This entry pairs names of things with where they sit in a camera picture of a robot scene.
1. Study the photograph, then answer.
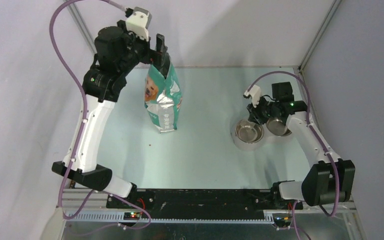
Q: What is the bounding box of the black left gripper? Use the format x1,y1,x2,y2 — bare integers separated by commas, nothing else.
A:
117,20,166,76

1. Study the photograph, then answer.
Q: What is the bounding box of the steel bowl near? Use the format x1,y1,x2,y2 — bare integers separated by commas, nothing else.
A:
234,119,264,144

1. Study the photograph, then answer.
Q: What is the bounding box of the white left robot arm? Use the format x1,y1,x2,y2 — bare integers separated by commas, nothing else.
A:
51,20,170,208

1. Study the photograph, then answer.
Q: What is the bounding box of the grey slotted cable duct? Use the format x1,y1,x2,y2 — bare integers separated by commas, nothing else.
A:
71,210,274,224

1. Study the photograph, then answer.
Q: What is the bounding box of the aluminium frame rail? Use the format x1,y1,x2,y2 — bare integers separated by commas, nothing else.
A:
292,0,345,117

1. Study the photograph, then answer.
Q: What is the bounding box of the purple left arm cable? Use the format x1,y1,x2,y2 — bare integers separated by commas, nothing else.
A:
48,0,153,230

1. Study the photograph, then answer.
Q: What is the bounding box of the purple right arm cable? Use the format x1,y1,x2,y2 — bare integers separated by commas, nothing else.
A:
246,70,341,240

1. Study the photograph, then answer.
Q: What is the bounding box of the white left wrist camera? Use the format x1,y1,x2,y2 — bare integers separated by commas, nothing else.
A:
125,7,152,42

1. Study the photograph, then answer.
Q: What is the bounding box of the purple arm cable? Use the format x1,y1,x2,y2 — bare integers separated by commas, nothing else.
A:
246,70,341,240
48,0,153,230

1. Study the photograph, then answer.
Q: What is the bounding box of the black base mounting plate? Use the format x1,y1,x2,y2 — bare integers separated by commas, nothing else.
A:
106,188,303,220

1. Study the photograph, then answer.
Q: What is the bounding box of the white double bowl stand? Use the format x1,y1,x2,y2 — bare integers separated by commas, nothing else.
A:
230,118,294,152

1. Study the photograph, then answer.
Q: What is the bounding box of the steel bowl far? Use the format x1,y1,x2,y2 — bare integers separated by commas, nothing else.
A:
266,117,292,137

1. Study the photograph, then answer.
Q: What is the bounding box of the green pet food bag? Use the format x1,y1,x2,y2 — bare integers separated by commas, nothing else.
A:
144,63,182,133

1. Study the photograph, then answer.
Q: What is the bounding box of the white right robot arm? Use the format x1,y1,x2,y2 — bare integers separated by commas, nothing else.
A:
243,82,356,209

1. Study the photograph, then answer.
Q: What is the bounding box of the steel bowl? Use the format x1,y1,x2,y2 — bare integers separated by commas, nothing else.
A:
266,117,292,137
234,119,264,144

